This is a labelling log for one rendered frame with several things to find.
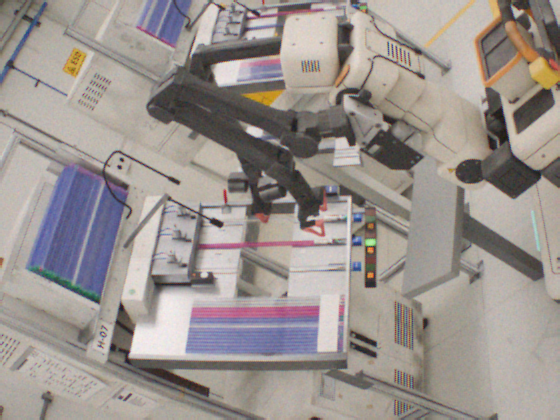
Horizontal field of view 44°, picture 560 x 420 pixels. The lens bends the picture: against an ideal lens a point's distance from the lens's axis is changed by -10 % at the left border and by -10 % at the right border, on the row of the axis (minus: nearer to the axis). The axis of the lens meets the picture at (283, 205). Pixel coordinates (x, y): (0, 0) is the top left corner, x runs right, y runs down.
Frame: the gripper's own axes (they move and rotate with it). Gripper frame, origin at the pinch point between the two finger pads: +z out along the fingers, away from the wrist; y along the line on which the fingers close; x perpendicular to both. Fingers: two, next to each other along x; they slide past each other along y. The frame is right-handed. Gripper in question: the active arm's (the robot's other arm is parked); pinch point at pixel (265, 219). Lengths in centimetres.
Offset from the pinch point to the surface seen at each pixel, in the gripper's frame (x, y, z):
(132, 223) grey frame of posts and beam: -48.0, 5.6, -5.4
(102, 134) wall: -148, -182, 103
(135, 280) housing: -40, 33, -6
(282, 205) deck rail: 5.2, -8.3, 1.5
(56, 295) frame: -61, 51, -19
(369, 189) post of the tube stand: 35, -39, 24
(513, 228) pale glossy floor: 96, -23, 33
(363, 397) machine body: 34, 47, 47
